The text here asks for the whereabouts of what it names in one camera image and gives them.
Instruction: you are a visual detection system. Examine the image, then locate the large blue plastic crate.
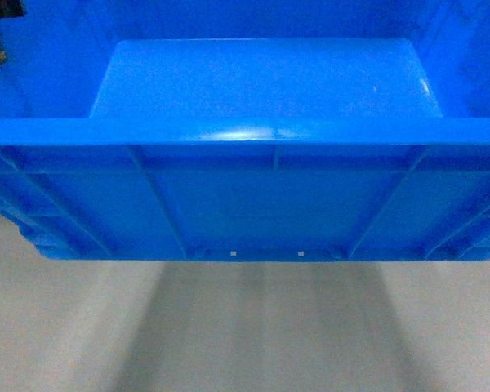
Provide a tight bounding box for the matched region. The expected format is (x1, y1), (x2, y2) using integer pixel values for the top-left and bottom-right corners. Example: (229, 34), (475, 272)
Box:
(0, 1), (490, 262)

